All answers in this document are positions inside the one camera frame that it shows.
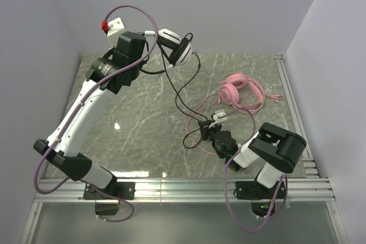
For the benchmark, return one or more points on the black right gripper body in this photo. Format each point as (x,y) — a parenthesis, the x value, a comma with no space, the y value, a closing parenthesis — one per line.
(206,129)

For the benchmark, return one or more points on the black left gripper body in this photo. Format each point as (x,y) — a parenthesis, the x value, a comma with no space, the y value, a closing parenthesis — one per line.
(143,48)

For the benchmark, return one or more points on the white and black headphones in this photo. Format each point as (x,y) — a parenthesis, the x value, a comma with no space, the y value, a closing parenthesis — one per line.
(181,47)

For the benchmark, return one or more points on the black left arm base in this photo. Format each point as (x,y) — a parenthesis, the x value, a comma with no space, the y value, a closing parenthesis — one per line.
(108,200)

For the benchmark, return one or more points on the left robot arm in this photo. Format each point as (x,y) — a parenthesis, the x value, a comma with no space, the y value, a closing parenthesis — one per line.
(104,79)

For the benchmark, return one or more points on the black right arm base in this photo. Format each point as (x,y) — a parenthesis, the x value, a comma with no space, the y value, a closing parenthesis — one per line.
(259,196)

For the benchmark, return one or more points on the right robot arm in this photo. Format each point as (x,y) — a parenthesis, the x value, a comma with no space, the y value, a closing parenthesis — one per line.
(279,148)

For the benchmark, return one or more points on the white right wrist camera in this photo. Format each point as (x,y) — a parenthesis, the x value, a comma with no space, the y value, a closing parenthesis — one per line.
(219,116)

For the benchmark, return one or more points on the aluminium right side rail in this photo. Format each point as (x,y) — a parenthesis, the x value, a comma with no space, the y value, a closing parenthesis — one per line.
(308,160)

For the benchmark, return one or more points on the aluminium rail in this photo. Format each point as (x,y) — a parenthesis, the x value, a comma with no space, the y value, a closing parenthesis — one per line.
(308,160)
(192,190)

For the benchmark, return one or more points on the aluminium front rail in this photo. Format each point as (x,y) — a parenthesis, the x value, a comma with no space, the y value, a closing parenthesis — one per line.
(192,190)

